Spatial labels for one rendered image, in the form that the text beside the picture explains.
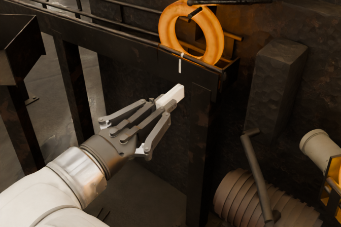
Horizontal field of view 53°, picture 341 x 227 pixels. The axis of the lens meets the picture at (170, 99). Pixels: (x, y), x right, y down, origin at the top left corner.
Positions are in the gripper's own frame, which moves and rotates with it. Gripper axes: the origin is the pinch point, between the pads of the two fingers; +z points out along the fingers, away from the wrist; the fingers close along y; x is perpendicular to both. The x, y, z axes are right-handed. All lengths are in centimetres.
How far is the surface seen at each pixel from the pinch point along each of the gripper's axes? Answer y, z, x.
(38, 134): -91, 4, -75
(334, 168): 30.7, 7.5, -5.1
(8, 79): -51, -11, -13
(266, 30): 5.0, 28.3, 3.6
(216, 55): -2.6, 19.8, -1.8
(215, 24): -4.5, 21.7, 5.1
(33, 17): -57, 5, -3
